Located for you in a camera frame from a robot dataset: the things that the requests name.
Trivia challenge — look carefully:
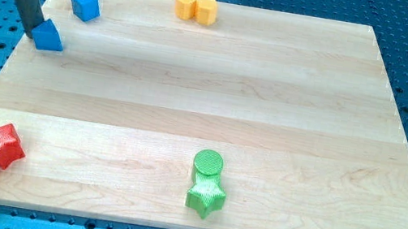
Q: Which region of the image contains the blue cube block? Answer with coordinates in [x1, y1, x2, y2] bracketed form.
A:
[71, 0, 100, 22]

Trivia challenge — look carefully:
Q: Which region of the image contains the light wooden board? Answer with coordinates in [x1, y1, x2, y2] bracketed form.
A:
[0, 0, 408, 229]

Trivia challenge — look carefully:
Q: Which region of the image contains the green cylinder block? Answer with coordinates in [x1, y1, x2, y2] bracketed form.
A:
[191, 149, 224, 182]

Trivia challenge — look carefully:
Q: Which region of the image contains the red star block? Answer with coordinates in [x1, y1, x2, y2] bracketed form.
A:
[0, 123, 26, 170]

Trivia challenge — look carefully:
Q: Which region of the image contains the green star block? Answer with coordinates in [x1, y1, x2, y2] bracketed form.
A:
[185, 172, 226, 219]

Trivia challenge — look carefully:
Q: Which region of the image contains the yellow heart block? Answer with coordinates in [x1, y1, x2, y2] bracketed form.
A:
[174, 0, 196, 20]

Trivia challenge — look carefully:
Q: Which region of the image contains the blue triangle block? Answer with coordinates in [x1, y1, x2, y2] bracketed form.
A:
[32, 19, 63, 52]

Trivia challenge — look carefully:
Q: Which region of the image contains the yellow hexagon block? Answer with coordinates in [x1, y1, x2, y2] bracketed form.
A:
[194, 0, 218, 26]

